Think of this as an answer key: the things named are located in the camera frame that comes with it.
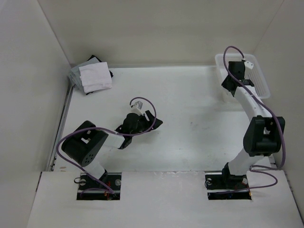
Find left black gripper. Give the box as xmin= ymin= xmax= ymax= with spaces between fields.
xmin=130 ymin=111 xmax=162 ymax=137

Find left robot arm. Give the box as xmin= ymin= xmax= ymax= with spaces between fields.
xmin=61 ymin=110 xmax=163 ymax=190

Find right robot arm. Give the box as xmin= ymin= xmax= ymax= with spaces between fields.
xmin=220 ymin=60 xmax=285 ymax=190

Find folded black tank top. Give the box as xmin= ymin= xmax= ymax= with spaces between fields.
xmin=88 ymin=55 xmax=114 ymax=78

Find folded grey tank top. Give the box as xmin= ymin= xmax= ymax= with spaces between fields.
xmin=68 ymin=59 xmax=99 ymax=94

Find white plastic basket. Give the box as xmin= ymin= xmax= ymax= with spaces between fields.
xmin=215 ymin=54 xmax=271 ymax=103

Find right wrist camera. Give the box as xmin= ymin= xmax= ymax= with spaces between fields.
xmin=244 ymin=61 xmax=254 ymax=70

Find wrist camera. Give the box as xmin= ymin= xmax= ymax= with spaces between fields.
xmin=244 ymin=61 xmax=254 ymax=70
xmin=131 ymin=101 xmax=144 ymax=116

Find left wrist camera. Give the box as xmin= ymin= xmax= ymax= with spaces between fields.
xmin=131 ymin=101 xmax=144 ymax=116

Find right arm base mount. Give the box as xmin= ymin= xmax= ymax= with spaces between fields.
xmin=205 ymin=172 xmax=252 ymax=200

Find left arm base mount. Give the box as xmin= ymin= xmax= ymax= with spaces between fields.
xmin=74 ymin=172 xmax=122 ymax=201

